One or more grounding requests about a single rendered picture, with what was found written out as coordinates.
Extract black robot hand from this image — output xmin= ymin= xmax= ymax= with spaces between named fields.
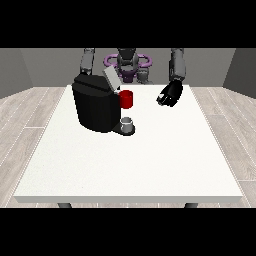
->
xmin=156 ymin=79 xmax=184 ymax=108

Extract red pod holder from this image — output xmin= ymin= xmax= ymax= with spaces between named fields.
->
xmin=118 ymin=89 xmax=135 ymax=110

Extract pale grey machine lid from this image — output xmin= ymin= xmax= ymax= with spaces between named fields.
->
xmin=101 ymin=65 xmax=122 ymax=92

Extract black coffee machine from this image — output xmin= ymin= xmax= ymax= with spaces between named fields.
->
xmin=71 ymin=73 xmax=136 ymax=136

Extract grey robot trunk purple rings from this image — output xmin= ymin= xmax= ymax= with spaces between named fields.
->
xmin=103 ymin=48 xmax=155 ymax=85

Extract small grey cup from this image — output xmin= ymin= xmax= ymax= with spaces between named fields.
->
xmin=120 ymin=116 xmax=135 ymax=133

